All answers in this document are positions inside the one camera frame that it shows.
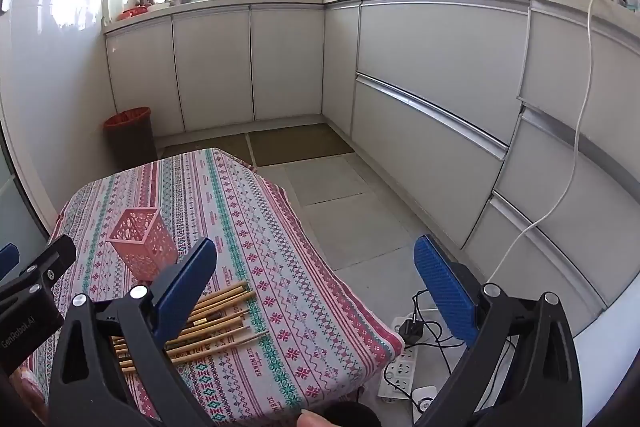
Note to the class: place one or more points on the red rimmed trash bin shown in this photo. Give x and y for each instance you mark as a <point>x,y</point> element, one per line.
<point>131,139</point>

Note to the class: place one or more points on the bundle of bamboo chopsticks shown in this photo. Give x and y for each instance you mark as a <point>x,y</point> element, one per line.
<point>220,307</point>

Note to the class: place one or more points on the patterned red green tablecloth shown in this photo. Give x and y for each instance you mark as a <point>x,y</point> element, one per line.
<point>280,287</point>

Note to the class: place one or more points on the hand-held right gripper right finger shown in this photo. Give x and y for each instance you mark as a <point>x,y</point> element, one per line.
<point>445,292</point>

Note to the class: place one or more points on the black power adapter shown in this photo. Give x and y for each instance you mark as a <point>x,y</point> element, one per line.
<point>413,331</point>

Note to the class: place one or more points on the red dish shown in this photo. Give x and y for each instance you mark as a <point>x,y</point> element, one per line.
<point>132,12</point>

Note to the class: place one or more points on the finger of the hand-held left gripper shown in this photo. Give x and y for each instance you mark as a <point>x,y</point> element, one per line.
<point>55,257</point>
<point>7,259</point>

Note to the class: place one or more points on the brown floor mat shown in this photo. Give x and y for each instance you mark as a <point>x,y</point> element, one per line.
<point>210,149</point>
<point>300,144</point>

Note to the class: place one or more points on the pink plastic lattice basket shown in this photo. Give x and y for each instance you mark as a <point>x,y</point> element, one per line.
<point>140,247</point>

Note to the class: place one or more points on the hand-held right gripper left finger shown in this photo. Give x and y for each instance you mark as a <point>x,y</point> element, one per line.
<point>185,289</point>

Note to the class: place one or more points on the white power strip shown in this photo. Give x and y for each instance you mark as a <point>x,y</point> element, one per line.
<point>400,372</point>

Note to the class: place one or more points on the person's right hand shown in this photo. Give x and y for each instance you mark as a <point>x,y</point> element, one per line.
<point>311,419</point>

